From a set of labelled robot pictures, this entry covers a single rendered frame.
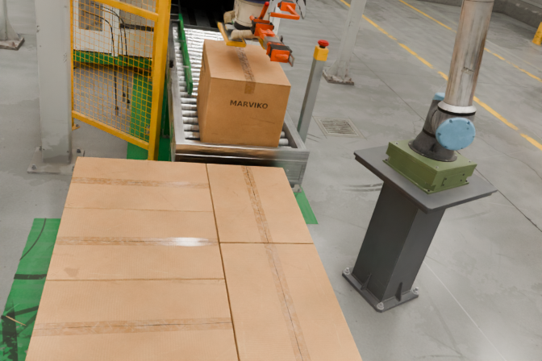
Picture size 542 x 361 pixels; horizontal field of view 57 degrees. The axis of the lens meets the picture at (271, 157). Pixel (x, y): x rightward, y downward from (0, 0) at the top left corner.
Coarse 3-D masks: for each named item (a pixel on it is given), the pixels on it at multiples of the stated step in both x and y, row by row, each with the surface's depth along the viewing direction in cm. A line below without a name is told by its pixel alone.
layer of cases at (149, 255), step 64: (128, 192) 212; (192, 192) 221; (256, 192) 231; (64, 256) 173; (128, 256) 179; (192, 256) 185; (256, 256) 191; (64, 320) 150; (128, 320) 154; (192, 320) 159; (256, 320) 164; (320, 320) 169
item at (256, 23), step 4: (252, 20) 233; (256, 20) 235; (260, 20) 236; (264, 20) 236; (268, 20) 237; (252, 24) 232; (256, 24) 228; (260, 24) 229; (264, 24) 229; (268, 24) 235; (272, 24) 233; (252, 28) 233; (256, 28) 230; (264, 28) 230; (268, 28) 231; (272, 28) 231; (252, 32) 231; (256, 32) 230
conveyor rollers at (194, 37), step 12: (192, 36) 421; (204, 36) 424; (216, 36) 434; (180, 48) 388; (192, 48) 391; (180, 60) 365; (192, 60) 367; (180, 72) 342; (192, 72) 352; (180, 84) 327; (180, 96) 311; (192, 96) 313; (192, 108) 298; (192, 120) 283; (192, 132) 269
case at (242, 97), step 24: (216, 48) 273; (240, 48) 282; (216, 72) 242; (240, 72) 248; (264, 72) 255; (216, 96) 241; (240, 96) 243; (264, 96) 245; (288, 96) 247; (216, 120) 247; (240, 120) 250; (264, 120) 252; (240, 144) 257; (264, 144) 259
